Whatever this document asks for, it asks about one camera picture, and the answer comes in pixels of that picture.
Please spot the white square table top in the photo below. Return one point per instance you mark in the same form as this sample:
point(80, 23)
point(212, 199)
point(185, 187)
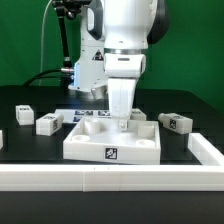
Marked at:
point(101, 140)

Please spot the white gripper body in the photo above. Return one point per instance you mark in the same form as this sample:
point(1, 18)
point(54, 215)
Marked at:
point(123, 72)

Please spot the white front fence wall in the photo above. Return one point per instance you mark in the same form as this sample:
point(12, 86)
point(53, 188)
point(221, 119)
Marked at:
point(86, 178)

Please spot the white fence wall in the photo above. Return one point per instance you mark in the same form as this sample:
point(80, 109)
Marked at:
point(86, 178)
point(204, 151)

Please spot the white tag sheet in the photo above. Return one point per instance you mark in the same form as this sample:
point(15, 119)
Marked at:
point(75, 115)

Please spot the white right fence wall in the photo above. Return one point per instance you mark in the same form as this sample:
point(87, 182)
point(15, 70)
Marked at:
point(204, 151)

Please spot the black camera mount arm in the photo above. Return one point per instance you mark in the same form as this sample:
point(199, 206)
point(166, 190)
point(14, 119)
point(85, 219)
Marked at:
point(67, 9)

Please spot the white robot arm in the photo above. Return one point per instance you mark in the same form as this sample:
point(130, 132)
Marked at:
point(115, 35)

